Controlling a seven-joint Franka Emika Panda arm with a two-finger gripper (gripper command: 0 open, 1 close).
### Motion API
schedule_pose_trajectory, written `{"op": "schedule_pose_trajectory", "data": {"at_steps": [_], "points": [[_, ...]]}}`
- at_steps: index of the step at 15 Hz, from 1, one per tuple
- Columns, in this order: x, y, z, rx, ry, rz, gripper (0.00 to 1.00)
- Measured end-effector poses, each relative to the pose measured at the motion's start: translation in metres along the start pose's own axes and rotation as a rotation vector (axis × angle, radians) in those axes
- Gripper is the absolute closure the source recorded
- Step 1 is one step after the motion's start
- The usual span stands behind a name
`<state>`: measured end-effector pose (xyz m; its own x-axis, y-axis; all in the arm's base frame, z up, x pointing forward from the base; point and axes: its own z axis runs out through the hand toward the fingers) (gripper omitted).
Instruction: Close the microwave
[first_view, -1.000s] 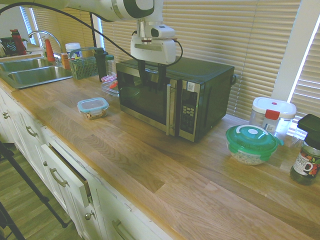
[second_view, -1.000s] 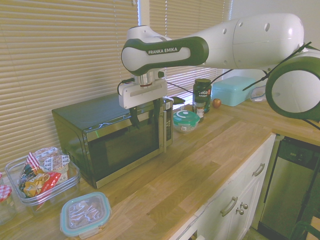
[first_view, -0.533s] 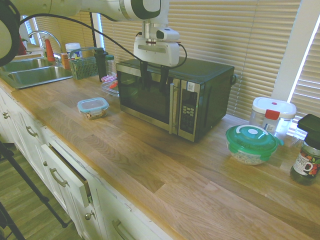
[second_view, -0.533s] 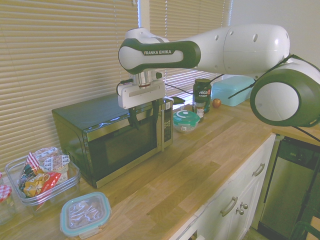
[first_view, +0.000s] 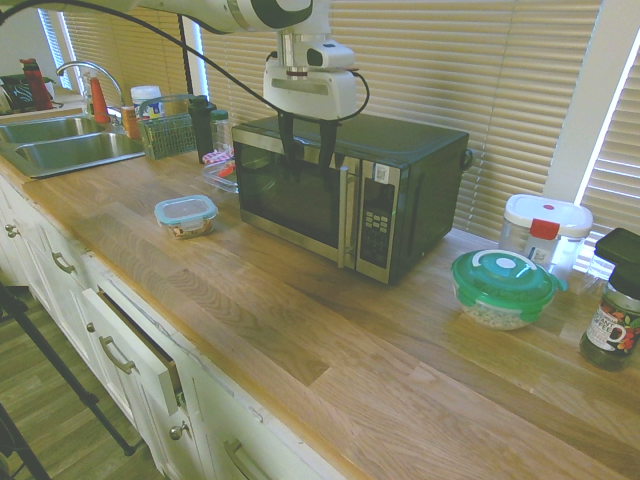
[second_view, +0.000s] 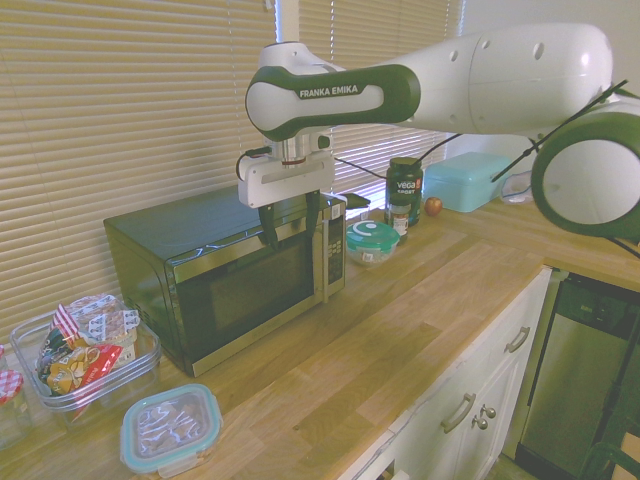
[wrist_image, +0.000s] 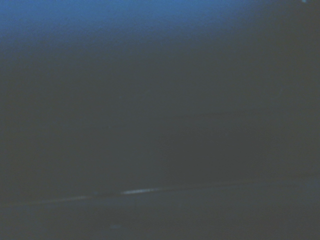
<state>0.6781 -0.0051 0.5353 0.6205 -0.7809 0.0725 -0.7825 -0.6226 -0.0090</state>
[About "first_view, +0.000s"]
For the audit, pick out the beige blind beside coffee jar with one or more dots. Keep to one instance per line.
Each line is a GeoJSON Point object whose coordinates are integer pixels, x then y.
{"type": "Point", "coordinates": [620, 165]}

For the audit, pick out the red water bottle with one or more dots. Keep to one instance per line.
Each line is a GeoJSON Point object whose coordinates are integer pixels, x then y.
{"type": "Point", "coordinates": [37, 87]}

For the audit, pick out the red checked jar lid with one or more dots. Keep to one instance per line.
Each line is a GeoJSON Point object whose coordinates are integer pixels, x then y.
{"type": "Point", "coordinates": [217, 157]}

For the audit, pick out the clear jar with green lid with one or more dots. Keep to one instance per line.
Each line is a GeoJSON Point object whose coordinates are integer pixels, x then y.
{"type": "Point", "coordinates": [220, 132]}

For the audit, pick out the small glass container blue lid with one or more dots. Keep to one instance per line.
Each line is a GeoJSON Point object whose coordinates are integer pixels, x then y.
{"type": "Point", "coordinates": [185, 210]}

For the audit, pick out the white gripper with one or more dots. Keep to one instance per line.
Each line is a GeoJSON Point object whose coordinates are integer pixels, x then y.
{"type": "Point", "coordinates": [310, 95]}

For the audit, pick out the narrow beige window blind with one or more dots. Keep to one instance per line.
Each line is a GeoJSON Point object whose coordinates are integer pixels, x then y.
{"type": "Point", "coordinates": [150, 55]}

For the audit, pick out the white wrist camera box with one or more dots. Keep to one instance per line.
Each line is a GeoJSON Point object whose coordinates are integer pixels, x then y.
{"type": "Point", "coordinates": [330, 55]}

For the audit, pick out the chrome kitchen faucet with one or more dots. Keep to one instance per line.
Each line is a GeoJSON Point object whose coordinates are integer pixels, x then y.
{"type": "Point", "coordinates": [107, 75]}

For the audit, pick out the white kitchen cabinet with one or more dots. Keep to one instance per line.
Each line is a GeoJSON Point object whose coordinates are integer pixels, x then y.
{"type": "Point", "coordinates": [50, 300]}

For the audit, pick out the instant coffee jar black lid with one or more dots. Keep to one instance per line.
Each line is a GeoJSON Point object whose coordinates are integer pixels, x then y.
{"type": "Point", "coordinates": [615, 325]}

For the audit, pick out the wide beige window blind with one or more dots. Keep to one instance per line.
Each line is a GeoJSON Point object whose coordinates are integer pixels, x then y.
{"type": "Point", "coordinates": [450, 60]}

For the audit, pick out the orange pill bottle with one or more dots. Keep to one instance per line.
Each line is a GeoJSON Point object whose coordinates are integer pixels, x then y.
{"type": "Point", "coordinates": [131, 122]}

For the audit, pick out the flat clear plastic container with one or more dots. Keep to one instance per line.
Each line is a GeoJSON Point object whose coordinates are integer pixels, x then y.
{"type": "Point", "coordinates": [220, 178]}

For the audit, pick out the white open drawer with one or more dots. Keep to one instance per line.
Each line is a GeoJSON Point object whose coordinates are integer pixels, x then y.
{"type": "Point", "coordinates": [135, 360]}

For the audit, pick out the stainless steel double sink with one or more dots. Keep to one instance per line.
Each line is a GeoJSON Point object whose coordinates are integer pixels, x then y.
{"type": "Point", "coordinates": [75, 150]}

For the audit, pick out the black shaker bottle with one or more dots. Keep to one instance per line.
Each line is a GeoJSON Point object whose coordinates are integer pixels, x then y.
{"type": "Point", "coordinates": [202, 130]}

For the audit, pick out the white wipes tub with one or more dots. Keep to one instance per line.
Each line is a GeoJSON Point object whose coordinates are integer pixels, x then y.
{"type": "Point", "coordinates": [146, 95]}

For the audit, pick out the black white patterned bag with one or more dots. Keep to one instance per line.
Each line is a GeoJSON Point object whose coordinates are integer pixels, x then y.
{"type": "Point", "coordinates": [17, 95]}

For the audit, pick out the black camera tripod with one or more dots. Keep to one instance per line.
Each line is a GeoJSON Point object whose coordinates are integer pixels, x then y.
{"type": "Point", "coordinates": [90, 398]}

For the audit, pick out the orange dish soap bottle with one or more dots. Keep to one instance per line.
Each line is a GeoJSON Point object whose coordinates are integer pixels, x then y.
{"type": "Point", "coordinates": [100, 102]}

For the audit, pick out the round bowl with green lid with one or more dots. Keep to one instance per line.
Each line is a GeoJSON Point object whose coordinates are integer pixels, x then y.
{"type": "Point", "coordinates": [500, 280]}

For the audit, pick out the clear container white lid red clip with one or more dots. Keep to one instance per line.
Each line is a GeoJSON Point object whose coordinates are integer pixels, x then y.
{"type": "Point", "coordinates": [545, 215]}

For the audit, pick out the clear plastic cup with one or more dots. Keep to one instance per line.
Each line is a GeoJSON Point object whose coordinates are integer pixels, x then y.
{"type": "Point", "coordinates": [597, 272]}

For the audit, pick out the black steel microwave body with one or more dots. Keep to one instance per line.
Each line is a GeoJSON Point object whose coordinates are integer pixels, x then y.
{"type": "Point", "coordinates": [430, 200]}

